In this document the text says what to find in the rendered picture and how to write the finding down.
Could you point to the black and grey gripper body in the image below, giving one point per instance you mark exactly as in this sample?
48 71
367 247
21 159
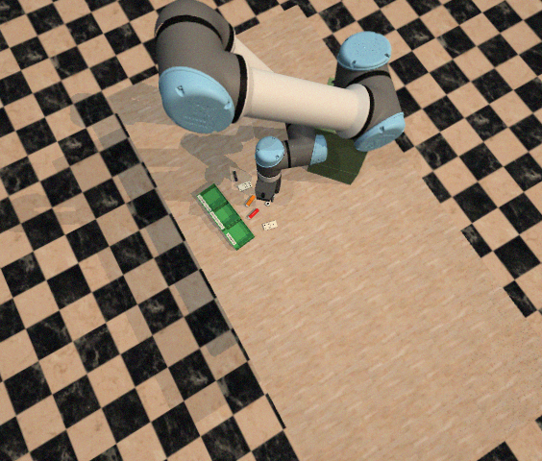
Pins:
266 188

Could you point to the white domino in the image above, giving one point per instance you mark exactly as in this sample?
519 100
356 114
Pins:
270 225
245 186

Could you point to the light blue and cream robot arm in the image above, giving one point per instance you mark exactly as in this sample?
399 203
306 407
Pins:
203 89

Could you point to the green three-compartment bin rack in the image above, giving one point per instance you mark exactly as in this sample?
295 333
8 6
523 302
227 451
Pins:
224 215

